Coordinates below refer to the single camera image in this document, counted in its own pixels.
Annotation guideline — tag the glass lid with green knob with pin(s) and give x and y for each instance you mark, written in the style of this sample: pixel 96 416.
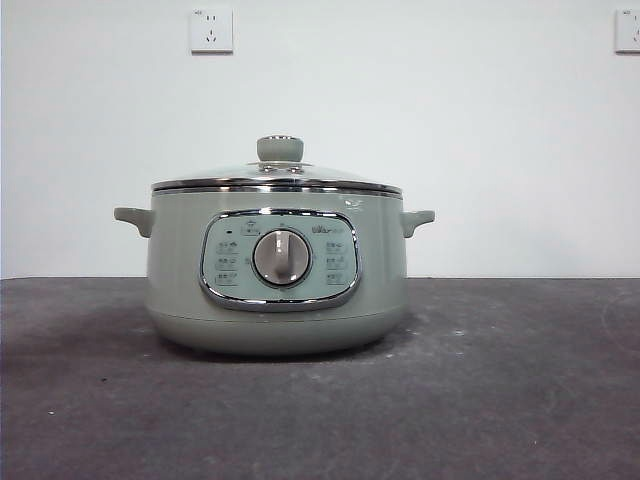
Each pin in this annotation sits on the glass lid with green knob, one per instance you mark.
pixel 280 149

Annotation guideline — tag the pale green electric cooking pot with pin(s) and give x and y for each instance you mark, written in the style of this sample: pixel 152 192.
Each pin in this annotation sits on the pale green electric cooking pot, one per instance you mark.
pixel 175 280

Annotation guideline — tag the white wall socket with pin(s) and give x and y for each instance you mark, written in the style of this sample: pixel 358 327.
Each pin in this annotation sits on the white wall socket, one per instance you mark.
pixel 629 31
pixel 212 31

